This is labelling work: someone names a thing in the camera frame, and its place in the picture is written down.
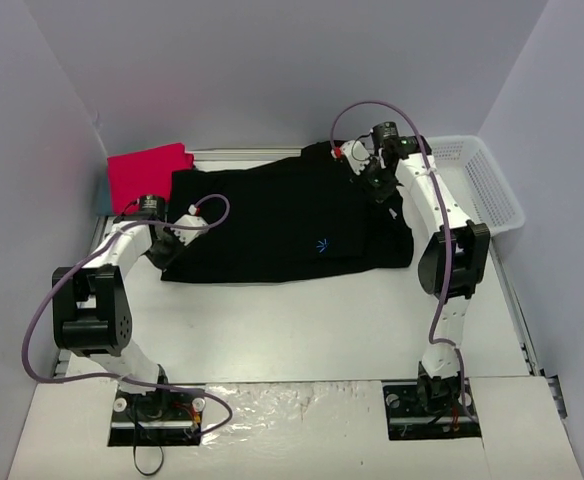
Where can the aluminium table rail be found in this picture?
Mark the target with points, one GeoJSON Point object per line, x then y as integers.
{"type": "Point", "coordinates": [245, 154]}

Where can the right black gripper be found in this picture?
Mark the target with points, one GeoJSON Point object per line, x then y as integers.
{"type": "Point", "coordinates": [379, 185]}

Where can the white plastic basket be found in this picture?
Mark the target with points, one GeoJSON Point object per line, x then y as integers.
{"type": "Point", "coordinates": [475, 180]}

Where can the folded red t shirt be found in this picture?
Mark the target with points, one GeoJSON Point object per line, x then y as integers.
{"type": "Point", "coordinates": [147, 172]}

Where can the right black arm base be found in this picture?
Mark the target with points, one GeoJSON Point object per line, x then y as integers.
{"type": "Point", "coordinates": [407, 419]}

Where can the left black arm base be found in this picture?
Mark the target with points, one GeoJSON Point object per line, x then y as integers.
{"type": "Point", "coordinates": [159, 418]}

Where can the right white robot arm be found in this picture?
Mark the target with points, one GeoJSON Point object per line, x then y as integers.
{"type": "Point", "coordinates": [453, 262]}

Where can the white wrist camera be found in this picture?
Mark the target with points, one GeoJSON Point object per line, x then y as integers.
{"type": "Point", "coordinates": [353, 154]}
{"type": "Point", "coordinates": [189, 227]}

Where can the black t shirt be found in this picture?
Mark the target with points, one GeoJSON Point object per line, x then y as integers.
{"type": "Point", "coordinates": [298, 218]}

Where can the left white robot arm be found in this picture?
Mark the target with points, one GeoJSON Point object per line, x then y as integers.
{"type": "Point", "coordinates": [90, 309]}

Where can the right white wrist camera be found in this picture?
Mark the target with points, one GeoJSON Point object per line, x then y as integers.
{"type": "Point", "coordinates": [353, 154]}

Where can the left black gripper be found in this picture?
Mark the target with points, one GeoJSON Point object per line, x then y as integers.
{"type": "Point", "coordinates": [161, 250]}

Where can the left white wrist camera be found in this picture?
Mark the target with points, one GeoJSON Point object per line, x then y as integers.
{"type": "Point", "coordinates": [189, 227]}

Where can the folded teal t shirt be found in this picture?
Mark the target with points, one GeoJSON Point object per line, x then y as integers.
{"type": "Point", "coordinates": [103, 198]}

